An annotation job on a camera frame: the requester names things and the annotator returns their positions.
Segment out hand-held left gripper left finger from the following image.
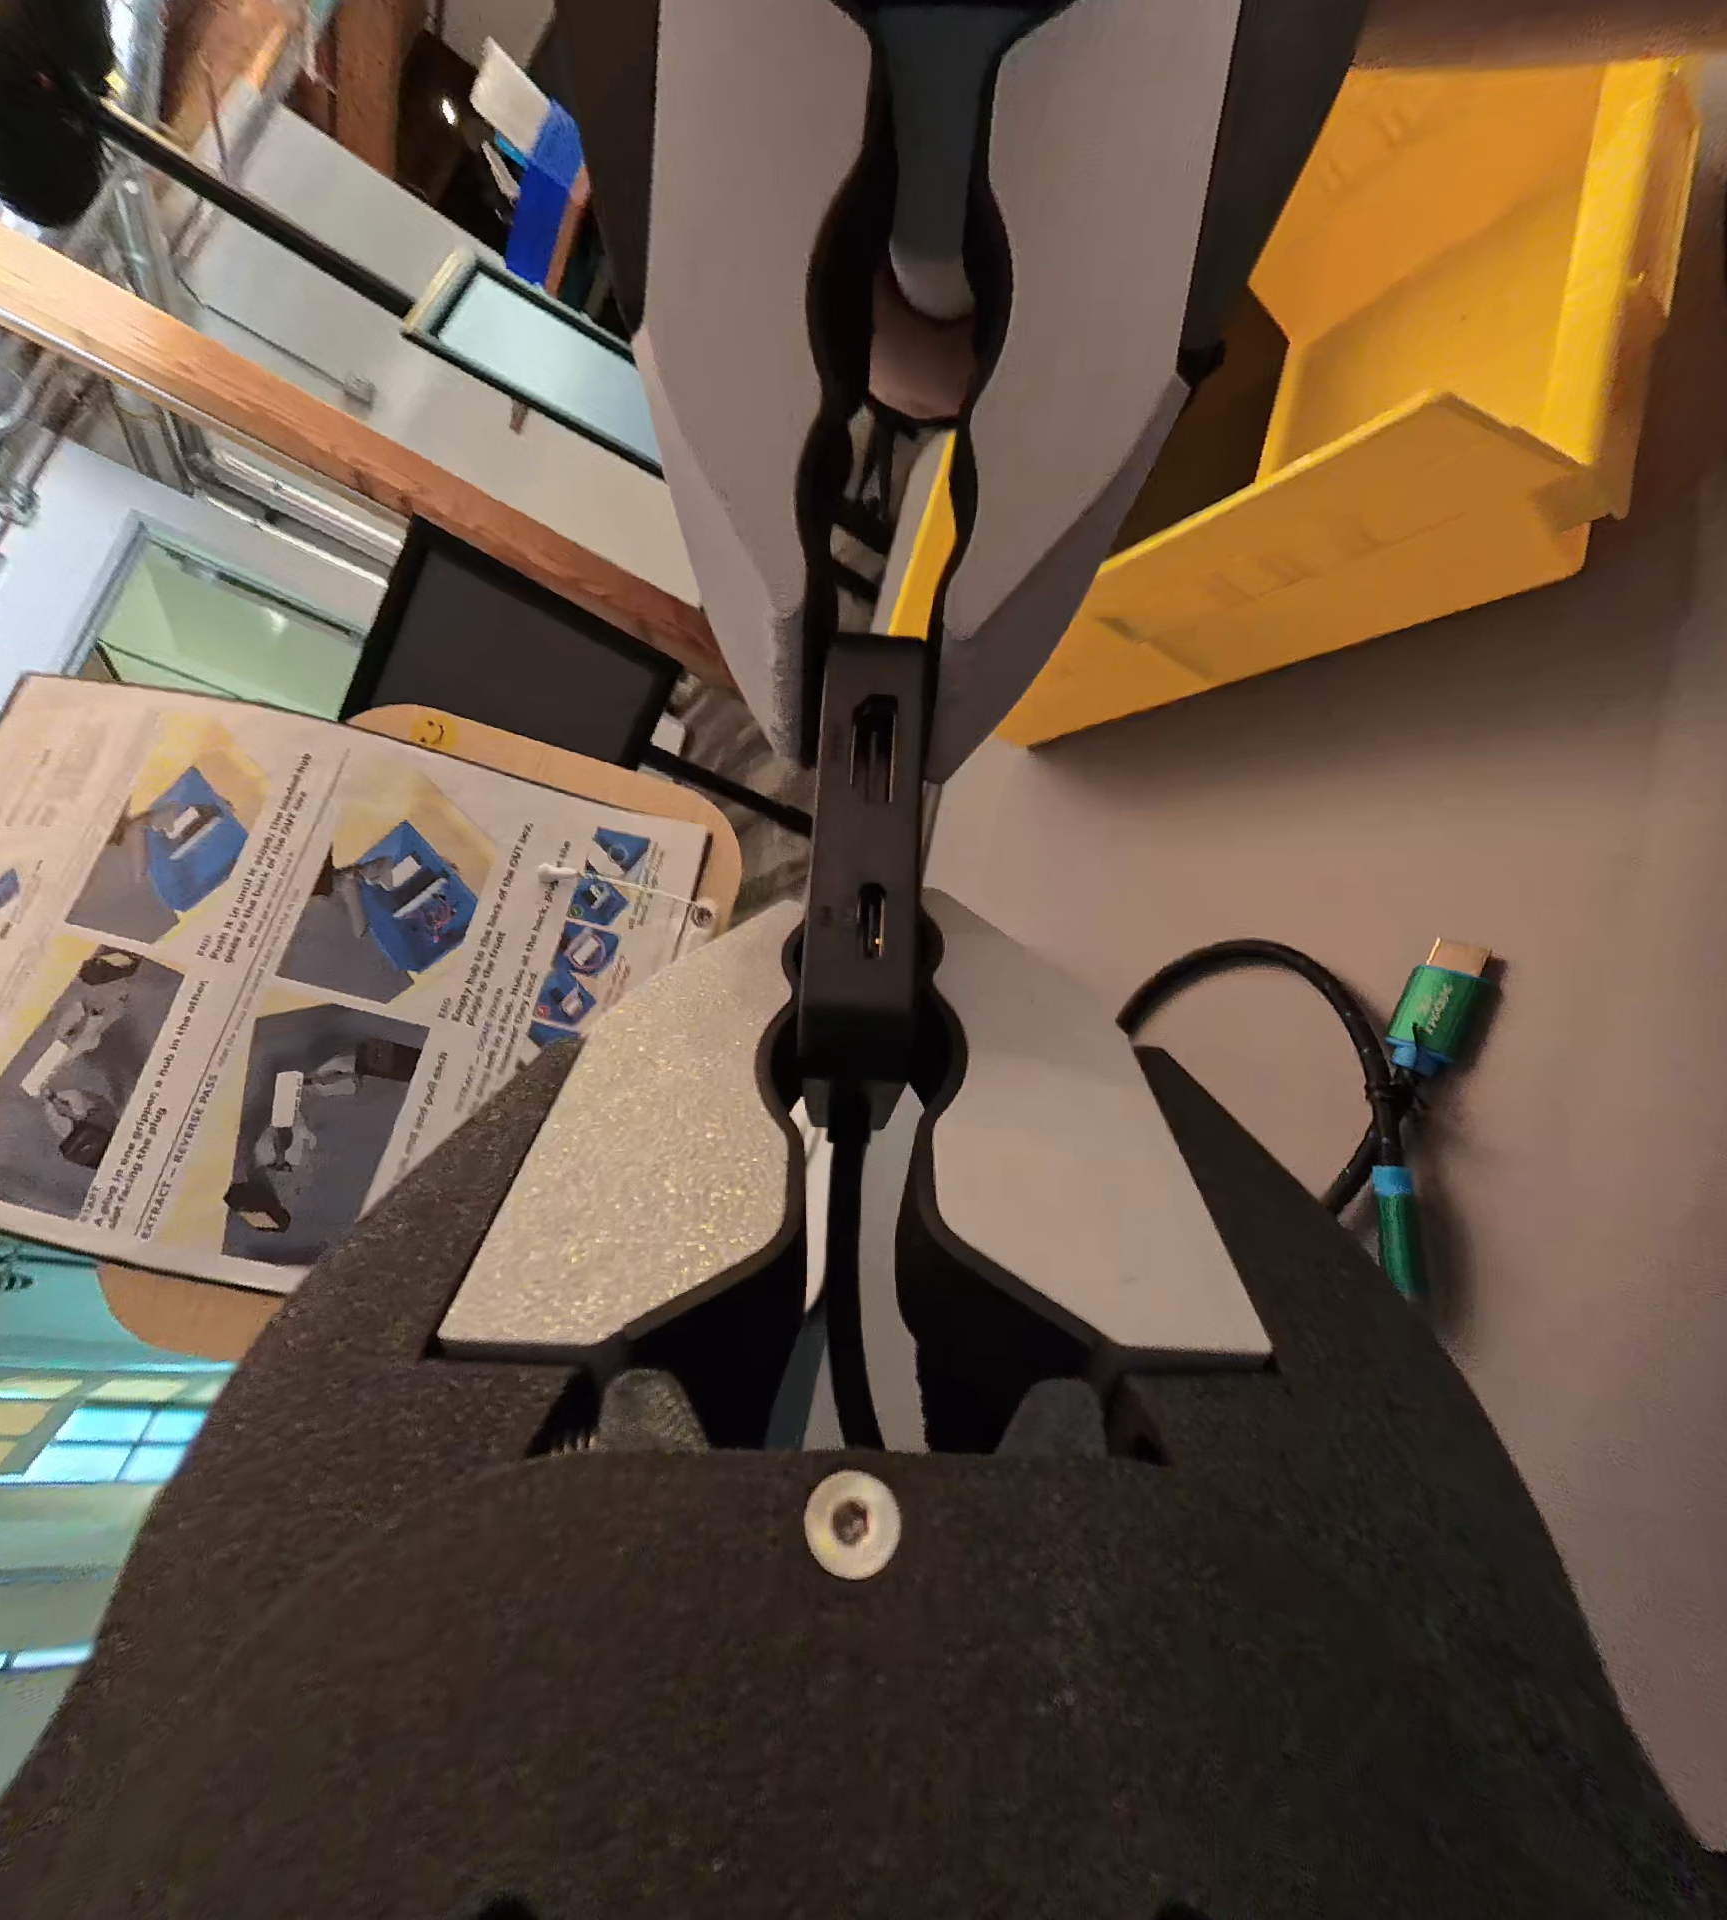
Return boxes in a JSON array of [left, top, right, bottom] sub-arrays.
[[438, 925, 818, 1368]]

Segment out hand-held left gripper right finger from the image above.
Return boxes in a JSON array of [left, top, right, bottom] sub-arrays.
[[909, 902, 1286, 1368]]

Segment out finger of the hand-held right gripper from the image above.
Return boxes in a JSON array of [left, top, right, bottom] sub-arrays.
[[933, 0, 1248, 752], [633, 0, 895, 769]]

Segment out yellow plastic bin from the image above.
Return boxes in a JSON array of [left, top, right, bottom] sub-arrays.
[[893, 60, 1705, 747]]

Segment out black braided cable green plug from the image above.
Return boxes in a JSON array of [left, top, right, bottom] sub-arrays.
[[1119, 938, 1505, 1310]]

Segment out dark grey usb hub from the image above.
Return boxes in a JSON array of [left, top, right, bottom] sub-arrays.
[[794, 631, 955, 1089]]

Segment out blue storage bin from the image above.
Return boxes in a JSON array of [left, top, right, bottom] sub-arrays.
[[498, 107, 615, 303]]

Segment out black sign stand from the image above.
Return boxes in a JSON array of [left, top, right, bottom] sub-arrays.
[[339, 520, 690, 773]]

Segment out instruction sheet on wooden board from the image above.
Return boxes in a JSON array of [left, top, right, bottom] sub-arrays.
[[0, 677, 737, 1368]]

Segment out wooden beam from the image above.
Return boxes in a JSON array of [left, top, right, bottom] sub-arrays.
[[0, 168, 740, 687]]

